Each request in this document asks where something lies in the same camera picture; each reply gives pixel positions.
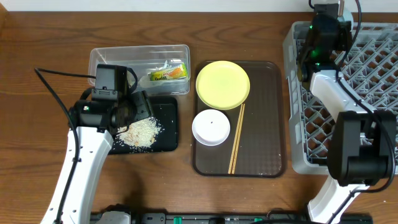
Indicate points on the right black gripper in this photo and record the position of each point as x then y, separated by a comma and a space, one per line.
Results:
302, 72

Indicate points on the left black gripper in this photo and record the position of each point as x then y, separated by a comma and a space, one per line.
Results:
140, 106

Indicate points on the rice food waste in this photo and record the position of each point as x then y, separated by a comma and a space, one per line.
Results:
141, 134

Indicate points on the green orange snack wrapper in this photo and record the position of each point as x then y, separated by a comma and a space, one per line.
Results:
172, 73

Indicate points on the white bowl with food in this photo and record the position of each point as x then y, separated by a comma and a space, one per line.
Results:
211, 127

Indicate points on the yellow plate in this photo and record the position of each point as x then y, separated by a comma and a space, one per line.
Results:
222, 85

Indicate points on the wooden chopstick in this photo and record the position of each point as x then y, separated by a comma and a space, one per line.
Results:
232, 151
237, 139

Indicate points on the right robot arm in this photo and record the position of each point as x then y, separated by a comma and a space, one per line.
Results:
361, 155

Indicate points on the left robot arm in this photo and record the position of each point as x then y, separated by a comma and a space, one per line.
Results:
94, 121

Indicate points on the clear plastic waste bin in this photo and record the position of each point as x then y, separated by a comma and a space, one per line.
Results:
144, 60

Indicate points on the grey dishwasher rack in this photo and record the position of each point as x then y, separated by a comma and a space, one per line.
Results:
370, 69

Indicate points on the black plastic tray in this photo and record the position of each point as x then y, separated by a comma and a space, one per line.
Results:
166, 118

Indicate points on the brown serving tray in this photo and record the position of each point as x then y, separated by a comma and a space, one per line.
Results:
261, 147

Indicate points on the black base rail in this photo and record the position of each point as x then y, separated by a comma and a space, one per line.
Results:
153, 216

